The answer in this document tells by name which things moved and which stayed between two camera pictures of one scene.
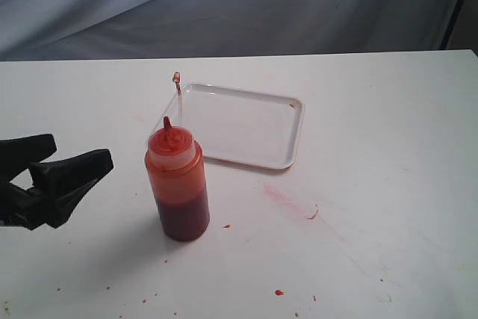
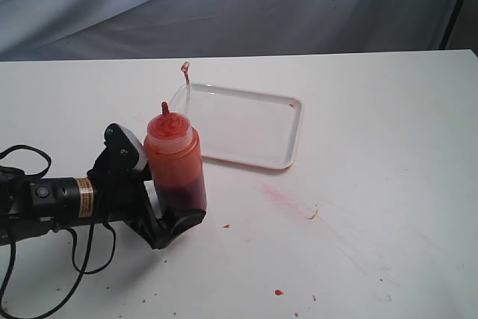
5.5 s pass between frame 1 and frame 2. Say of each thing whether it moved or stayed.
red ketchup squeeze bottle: moved
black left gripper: moved
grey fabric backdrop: stayed
